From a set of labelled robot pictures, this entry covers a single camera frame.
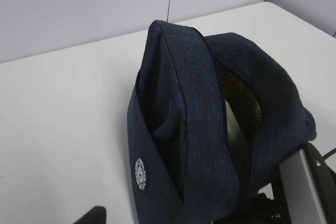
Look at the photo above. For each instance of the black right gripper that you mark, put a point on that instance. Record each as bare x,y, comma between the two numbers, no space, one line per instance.
324,179

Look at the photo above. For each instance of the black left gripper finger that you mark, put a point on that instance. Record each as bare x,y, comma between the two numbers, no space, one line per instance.
96,215

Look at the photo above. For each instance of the green lid glass lunch box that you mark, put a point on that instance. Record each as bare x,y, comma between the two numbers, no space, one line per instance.
242,126

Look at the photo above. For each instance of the dark navy fabric lunch bag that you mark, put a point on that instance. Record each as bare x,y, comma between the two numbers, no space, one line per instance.
183,169

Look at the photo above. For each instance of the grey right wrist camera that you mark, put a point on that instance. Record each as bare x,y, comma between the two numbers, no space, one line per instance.
303,202

